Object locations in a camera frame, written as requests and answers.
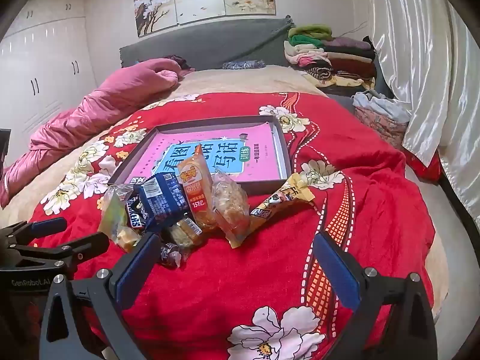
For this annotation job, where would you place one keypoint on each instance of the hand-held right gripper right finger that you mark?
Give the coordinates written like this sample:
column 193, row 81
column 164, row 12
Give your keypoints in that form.
column 337, row 273

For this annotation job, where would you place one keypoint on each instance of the brown chocolate bar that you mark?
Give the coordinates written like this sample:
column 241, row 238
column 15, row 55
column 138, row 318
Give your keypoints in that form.
column 135, row 215

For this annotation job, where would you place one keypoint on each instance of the red floral blanket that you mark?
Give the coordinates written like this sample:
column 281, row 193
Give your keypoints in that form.
column 225, row 288

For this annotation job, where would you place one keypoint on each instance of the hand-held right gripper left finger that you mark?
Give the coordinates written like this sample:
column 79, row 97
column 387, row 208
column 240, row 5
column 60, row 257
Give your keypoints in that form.
column 137, row 270

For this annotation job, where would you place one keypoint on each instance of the pink floral fabric bag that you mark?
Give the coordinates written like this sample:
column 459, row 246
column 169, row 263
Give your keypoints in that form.
column 382, row 131

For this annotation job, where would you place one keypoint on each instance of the pink book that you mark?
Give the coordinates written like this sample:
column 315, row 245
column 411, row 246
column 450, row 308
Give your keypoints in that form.
column 161, row 157

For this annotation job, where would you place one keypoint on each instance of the dark small candy packet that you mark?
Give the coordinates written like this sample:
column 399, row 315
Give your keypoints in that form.
column 170, row 253

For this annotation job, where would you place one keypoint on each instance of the clear pastry packet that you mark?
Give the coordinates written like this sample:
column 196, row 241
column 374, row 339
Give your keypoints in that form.
column 230, row 210

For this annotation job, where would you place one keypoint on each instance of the stack of folded clothes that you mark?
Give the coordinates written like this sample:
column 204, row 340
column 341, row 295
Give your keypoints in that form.
column 337, row 60

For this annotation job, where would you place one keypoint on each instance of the grey shallow cardboard box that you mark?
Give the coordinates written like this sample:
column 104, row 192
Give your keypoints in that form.
column 284, row 150

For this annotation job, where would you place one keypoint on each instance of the green clear candy packet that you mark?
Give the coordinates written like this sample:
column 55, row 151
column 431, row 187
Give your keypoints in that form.
column 112, row 213

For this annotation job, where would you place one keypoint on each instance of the small clear snack packet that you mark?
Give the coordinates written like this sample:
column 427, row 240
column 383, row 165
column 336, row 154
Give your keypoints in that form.
column 185, row 232

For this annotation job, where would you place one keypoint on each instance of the pink quilt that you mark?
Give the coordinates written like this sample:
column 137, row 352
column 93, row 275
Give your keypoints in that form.
column 93, row 112

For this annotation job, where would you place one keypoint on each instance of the yellow cartoon snack packet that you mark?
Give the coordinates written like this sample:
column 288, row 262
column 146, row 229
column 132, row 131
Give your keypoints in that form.
column 277, row 200

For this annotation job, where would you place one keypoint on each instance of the grey headboard cover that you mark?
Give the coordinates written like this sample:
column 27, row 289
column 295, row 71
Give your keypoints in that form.
column 210, row 45

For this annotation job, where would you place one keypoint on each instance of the white wardrobe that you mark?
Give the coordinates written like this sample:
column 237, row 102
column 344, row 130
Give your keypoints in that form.
column 48, row 63

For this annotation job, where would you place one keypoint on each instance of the light blue cloth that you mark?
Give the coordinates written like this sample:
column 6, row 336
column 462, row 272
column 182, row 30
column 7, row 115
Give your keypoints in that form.
column 378, row 105

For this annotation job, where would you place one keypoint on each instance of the beige bed sheet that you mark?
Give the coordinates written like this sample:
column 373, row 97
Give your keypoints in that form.
column 243, row 78

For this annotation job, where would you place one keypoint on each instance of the blue snack packet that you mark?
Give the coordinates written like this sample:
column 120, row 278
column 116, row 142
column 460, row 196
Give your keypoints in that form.
column 165, row 198

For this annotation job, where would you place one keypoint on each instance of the dark purple garment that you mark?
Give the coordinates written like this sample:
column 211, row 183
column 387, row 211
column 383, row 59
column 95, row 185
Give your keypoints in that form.
column 180, row 65

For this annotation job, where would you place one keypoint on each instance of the orange bread snack packet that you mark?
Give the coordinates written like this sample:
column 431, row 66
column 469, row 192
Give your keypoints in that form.
column 195, row 191

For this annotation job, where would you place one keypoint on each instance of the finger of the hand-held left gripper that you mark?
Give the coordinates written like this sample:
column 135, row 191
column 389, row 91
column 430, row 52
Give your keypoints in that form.
column 48, row 227
column 86, row 243

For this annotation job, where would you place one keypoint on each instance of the white satin curtain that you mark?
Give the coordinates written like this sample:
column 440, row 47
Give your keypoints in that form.
column 423, row 63

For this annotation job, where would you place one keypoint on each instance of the blue patterned pillow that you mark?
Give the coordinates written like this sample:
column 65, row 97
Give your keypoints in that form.
column 243, row 65

